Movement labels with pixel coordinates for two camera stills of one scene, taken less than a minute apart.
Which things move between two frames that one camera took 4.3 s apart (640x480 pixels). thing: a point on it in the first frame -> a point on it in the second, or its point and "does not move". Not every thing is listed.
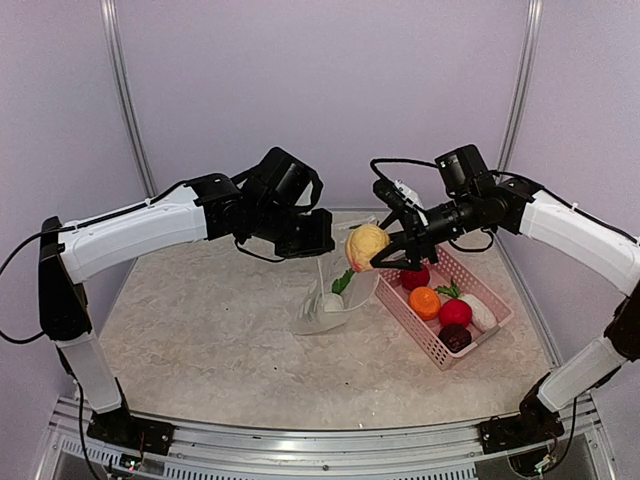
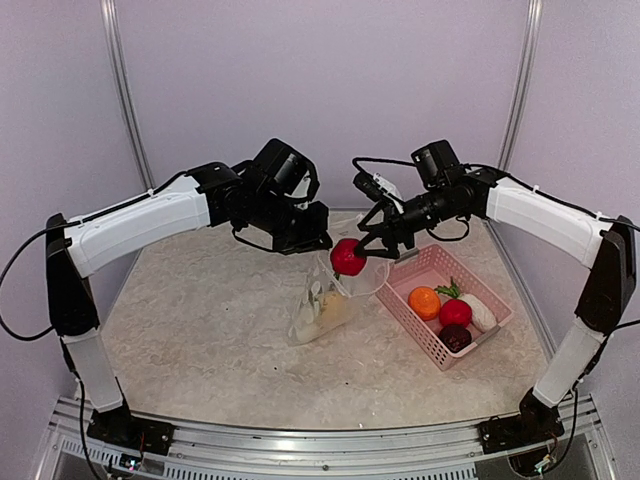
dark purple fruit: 455,336 does not move
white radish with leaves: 333,302 -> 308,313
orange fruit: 424,302 does not move
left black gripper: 321,242 does not move
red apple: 417,278 -> 344,259
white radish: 483,317 does not move
